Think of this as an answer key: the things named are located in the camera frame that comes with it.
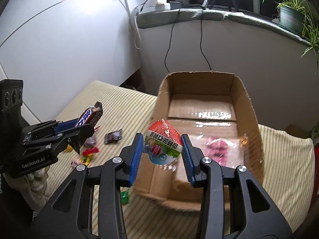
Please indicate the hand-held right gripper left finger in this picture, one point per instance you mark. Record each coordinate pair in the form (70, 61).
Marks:
(136, 155)

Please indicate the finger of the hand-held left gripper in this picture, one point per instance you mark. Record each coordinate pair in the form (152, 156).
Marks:
(66, 125)
(77, 134)

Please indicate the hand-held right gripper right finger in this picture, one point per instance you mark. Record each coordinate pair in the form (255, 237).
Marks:
(188, 159)

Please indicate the brown chocolate bar blue letters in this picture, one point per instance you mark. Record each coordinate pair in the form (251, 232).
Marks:
(90, 115)

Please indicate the red white snack packet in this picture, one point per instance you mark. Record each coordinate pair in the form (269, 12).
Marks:
(162, 139)

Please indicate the cardboard box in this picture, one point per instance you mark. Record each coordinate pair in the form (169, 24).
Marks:
(246, 129)

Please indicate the purple candy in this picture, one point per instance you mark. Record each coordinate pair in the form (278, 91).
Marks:
(89, 144)

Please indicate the red candy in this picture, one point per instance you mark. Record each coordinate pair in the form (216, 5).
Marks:
(91, 151)

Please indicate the yellow candy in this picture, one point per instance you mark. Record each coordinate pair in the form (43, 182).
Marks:
(86, 159)

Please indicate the pink candy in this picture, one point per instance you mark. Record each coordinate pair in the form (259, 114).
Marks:
(74, 163)

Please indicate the dark brown candy packet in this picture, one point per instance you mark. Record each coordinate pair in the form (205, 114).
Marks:
(113, 137)

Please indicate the clear bread packet pink print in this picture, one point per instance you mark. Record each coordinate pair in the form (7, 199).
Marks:
(216, 149)

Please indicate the green candy packet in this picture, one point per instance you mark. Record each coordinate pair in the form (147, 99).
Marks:
(124, 197)

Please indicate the white headboard panel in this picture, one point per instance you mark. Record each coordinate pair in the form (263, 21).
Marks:
(62, 44)

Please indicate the green snack bag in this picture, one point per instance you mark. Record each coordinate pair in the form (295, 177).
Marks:
(315, 133)

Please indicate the grey stone window sill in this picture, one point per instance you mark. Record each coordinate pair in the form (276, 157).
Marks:
(224, 21)

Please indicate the white power strip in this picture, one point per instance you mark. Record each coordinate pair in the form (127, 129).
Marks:
(158, 3)

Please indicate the black power adapter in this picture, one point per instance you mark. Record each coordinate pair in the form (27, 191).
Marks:
(176, 5)

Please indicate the potted spider plant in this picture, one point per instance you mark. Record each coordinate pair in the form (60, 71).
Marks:
(290, 17)

